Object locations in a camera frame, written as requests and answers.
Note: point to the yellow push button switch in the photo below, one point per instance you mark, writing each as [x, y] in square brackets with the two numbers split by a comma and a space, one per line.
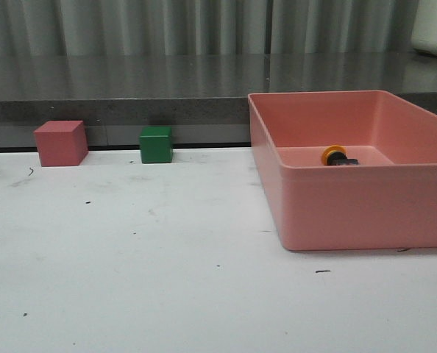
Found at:
[335, 155]

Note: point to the green cube block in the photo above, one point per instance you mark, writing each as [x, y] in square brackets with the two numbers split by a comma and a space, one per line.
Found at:
[156, 144]

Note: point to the grey stone counter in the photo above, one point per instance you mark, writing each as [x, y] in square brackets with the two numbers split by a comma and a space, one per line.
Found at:
[203, 98]

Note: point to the pink cube block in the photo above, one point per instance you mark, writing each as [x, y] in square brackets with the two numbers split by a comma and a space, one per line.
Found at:
[61, 143]

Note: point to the pink plastic bin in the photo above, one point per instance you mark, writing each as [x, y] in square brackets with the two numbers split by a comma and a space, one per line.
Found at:
[387, 201]

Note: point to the white appliance on counter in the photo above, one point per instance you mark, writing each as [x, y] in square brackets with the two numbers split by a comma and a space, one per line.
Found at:
[424, 33]

